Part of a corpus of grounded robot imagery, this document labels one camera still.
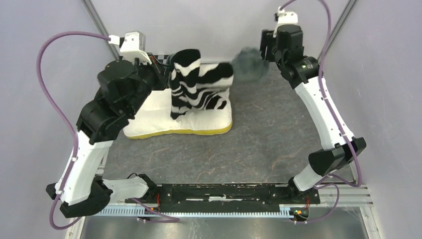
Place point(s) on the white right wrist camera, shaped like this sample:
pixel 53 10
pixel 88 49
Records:
pixel 283 17

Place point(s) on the white pillow with yellow edge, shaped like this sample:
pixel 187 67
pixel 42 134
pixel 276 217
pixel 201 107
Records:
pixel 153 119

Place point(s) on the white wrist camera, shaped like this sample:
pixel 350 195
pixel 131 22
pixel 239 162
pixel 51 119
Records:
pixel 283 17
pixel 131 46

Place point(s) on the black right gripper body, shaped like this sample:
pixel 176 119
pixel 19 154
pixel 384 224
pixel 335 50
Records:
pixel 272 53

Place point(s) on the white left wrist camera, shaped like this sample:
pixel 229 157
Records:
pixel 131 46

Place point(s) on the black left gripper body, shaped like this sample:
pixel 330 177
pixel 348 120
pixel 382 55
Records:
pixel 154 77

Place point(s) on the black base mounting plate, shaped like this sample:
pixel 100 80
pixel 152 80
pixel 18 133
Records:
pixel 226 198

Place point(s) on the zebra striped pillowcase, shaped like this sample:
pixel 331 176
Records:
pixel 196 86

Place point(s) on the light blue cable comb strip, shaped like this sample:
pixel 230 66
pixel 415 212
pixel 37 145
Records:
pixel 139 211

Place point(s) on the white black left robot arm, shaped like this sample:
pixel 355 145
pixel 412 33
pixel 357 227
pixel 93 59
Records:
pixel 124 87

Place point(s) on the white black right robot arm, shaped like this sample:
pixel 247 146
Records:
pixel 339 144

